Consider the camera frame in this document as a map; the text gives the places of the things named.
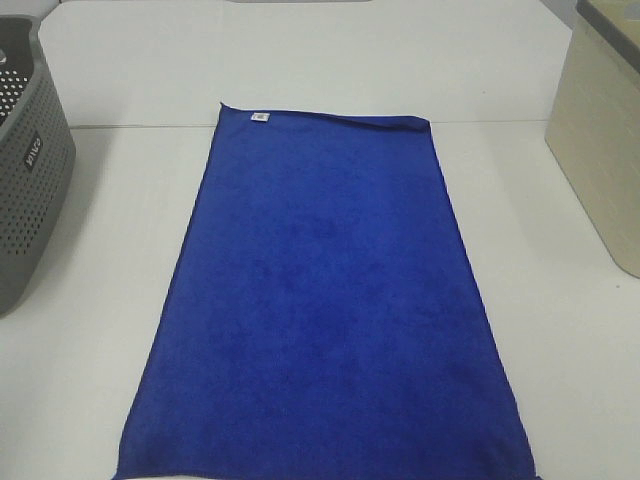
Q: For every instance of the beige storage box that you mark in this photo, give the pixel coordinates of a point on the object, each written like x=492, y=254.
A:
x=593, y=130

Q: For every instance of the grey perforated plastic basket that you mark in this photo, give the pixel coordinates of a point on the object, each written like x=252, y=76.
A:
x=37, y=155

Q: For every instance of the blue microfibre towel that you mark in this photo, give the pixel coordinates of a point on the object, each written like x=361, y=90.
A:
x=323, y=320

